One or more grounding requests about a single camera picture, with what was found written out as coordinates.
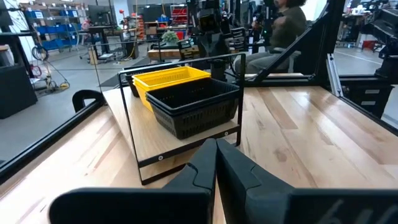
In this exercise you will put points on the green potted plant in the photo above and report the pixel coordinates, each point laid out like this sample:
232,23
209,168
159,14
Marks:
170,36

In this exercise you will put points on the person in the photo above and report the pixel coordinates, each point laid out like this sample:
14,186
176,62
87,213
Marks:
289,28

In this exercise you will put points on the black robot arm on stand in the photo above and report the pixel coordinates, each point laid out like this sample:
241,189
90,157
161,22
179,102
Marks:
387,31

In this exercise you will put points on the red storage rack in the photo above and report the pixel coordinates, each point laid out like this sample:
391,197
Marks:
179,14

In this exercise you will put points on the wooden shelf black metal frame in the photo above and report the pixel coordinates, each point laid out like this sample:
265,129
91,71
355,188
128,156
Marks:
146,140

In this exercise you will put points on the black cabinet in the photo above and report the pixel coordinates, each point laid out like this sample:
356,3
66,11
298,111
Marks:
17,93

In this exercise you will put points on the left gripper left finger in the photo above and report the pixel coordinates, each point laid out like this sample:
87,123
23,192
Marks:
140,207

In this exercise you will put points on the yellow plastic slotted basket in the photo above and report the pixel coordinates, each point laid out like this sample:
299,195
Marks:
140,89
168,76
144,101

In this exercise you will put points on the silver aluminium extrusion bar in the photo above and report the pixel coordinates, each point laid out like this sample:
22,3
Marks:
334,74

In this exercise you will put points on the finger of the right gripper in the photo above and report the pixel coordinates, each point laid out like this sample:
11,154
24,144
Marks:
237,39
189,49

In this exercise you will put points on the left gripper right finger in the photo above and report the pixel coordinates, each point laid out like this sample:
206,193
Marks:
311,207

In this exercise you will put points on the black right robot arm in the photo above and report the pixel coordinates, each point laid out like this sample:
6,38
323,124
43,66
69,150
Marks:
219,71

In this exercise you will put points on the blue bin storage rack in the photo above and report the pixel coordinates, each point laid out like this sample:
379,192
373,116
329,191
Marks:
53,44

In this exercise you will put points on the black box white labels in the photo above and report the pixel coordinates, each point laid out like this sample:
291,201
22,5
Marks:
370,101

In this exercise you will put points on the black plastic slotted basket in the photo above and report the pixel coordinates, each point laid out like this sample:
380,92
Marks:
132,76
192,93
202,124

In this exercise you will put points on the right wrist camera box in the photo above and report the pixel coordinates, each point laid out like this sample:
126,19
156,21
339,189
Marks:
208,22

